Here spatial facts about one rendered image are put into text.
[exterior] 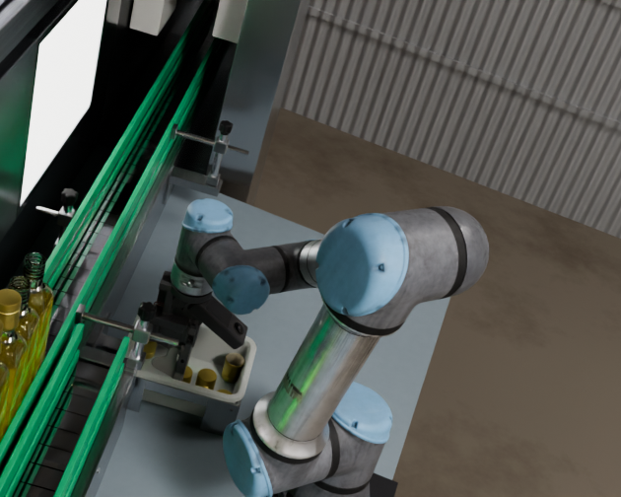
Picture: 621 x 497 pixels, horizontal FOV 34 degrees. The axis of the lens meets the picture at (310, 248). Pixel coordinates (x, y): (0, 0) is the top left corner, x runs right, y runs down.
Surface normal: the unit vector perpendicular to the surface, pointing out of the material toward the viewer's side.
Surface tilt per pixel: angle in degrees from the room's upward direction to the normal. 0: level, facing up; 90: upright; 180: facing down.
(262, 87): 90
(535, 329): 0
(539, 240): 0
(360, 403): 8
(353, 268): 82
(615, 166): 90
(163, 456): 0
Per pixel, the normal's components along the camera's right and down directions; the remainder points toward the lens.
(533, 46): -0.28, 0.50
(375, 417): 0.36, -0.81
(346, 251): -0.77, 0.03
